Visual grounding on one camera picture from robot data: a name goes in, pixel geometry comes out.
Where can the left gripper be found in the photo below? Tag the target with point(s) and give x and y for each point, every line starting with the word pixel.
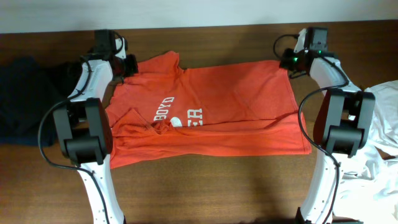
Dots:
pixel 130 65

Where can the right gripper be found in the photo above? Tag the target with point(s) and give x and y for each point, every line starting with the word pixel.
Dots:
pixel 286 63

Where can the red printed t-shirt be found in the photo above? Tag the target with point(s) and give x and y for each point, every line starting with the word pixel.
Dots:
pixel 244 109

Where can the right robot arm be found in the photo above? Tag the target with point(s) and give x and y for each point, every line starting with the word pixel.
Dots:
pixel 342 125

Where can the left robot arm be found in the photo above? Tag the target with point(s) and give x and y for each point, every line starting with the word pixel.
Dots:
pixel 82 125

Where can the folded dark navy garment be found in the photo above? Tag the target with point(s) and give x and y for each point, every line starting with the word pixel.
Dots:
pixel 28 91

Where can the white t-shirt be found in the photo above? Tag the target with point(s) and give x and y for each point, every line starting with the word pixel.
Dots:
pixel 368 190

